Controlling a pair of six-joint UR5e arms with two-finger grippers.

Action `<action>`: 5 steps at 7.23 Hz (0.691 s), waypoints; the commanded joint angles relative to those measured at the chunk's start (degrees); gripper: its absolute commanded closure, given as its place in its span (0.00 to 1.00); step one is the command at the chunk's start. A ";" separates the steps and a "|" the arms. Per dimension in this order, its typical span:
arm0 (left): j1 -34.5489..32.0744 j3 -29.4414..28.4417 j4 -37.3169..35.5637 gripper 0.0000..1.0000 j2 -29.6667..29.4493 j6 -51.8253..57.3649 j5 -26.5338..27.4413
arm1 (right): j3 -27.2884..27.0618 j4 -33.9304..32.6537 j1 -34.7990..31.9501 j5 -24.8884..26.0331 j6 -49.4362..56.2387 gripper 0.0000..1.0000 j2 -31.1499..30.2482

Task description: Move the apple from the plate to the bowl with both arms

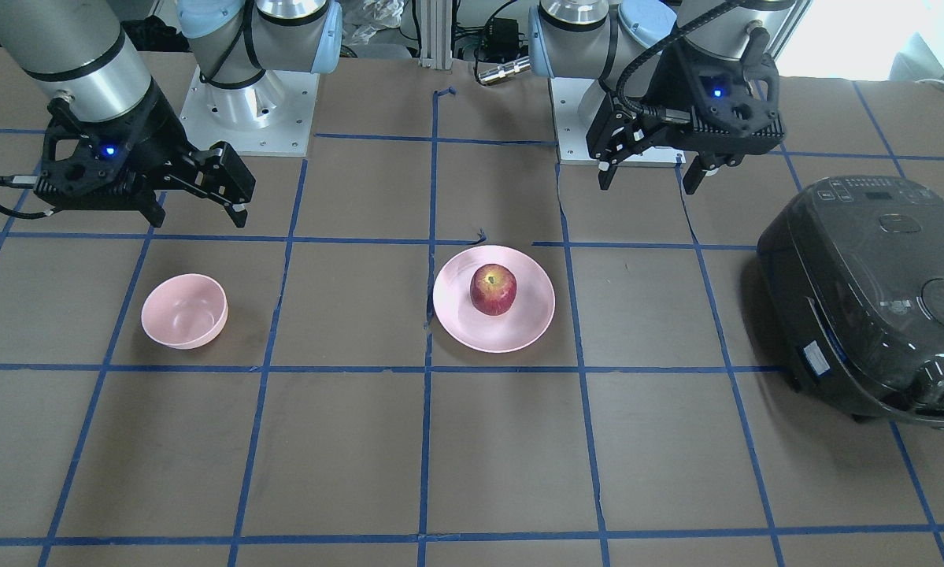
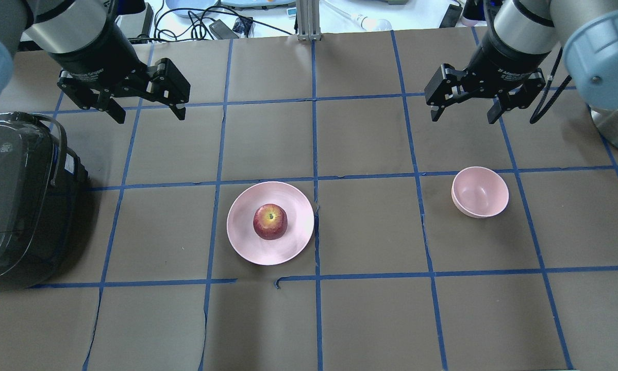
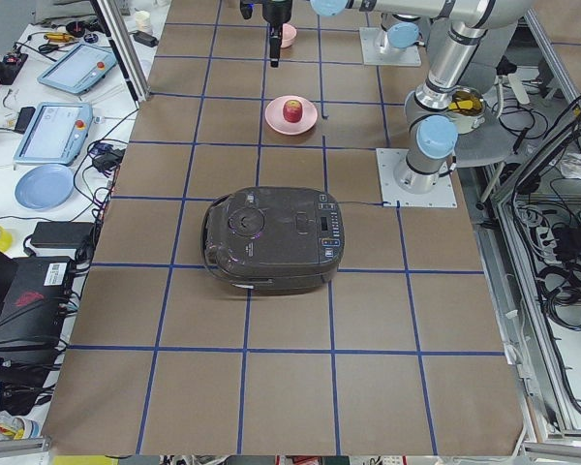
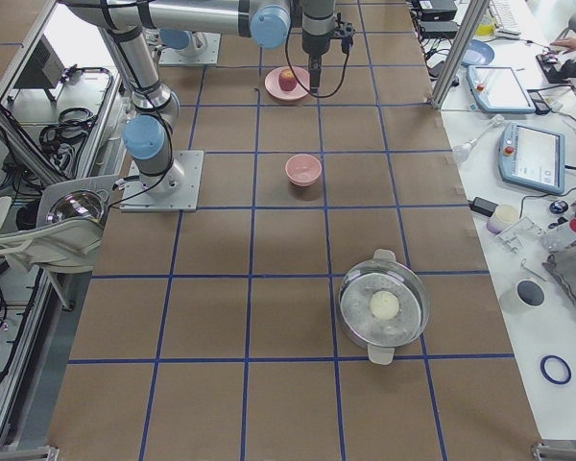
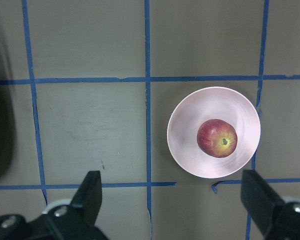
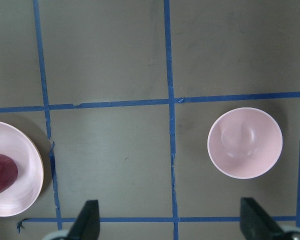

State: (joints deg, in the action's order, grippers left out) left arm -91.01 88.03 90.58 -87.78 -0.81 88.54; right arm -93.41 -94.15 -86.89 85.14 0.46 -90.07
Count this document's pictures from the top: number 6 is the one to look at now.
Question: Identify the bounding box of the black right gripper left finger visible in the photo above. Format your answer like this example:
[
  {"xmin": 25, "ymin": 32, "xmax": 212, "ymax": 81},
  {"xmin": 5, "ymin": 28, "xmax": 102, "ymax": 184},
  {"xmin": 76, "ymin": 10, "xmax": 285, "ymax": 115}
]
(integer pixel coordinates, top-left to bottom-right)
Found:
[{"xmin": 66, "ymin": 200, "xmax": 101, "ymax": 240}]

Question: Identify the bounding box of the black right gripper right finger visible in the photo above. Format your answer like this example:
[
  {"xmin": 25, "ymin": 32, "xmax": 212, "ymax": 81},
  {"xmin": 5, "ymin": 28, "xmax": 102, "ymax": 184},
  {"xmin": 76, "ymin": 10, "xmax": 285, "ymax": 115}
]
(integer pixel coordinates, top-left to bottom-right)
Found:
[{"xmin": 240, "ymin": 197, "xmax": 285, "ymax": 240}]

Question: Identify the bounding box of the red apple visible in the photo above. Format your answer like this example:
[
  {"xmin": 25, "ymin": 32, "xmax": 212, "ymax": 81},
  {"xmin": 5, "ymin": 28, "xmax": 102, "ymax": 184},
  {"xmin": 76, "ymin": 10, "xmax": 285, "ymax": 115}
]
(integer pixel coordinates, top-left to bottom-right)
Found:
[{"xmin": 0, "ymin": 154, "xmax": 19, "ymax": 193}]

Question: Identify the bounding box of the pink bowl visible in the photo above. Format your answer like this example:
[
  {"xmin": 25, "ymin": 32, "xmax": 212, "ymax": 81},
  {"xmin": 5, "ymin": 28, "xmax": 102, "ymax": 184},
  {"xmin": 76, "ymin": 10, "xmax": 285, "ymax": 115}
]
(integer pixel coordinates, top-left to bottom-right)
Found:
[{"xmin": 207, "ymin": 107, "xmax": 283, "ymax": 180}]

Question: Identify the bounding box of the pink plate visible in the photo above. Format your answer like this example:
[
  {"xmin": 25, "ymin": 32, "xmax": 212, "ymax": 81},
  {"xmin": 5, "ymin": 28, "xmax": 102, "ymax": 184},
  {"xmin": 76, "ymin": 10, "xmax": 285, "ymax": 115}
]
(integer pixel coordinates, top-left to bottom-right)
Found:
[{"xmin": 0, "ymin": 121, "xmax": 44, "ymax": 217}]

